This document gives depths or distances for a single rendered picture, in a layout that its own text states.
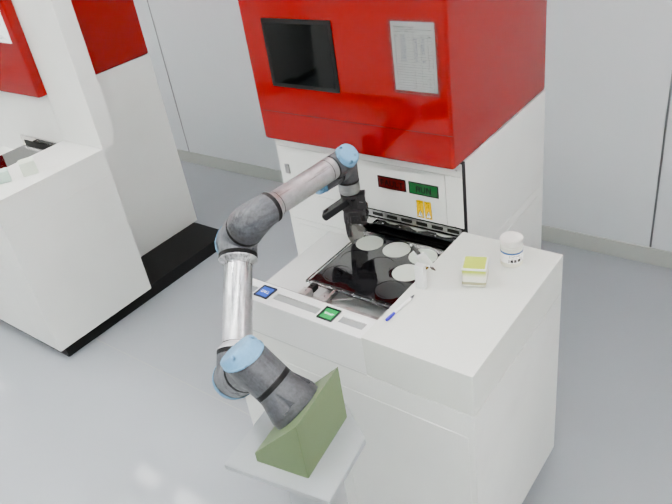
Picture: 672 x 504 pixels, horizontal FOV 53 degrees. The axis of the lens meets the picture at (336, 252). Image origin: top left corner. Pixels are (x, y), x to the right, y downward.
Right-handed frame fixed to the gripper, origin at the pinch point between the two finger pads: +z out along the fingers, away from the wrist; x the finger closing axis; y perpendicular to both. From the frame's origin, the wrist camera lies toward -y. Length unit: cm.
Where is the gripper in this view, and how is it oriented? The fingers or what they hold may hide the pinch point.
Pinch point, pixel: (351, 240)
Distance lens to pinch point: 247.3
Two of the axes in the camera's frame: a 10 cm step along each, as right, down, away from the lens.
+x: 1.2, -5.5, 8.3
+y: 9.8, -0.5, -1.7
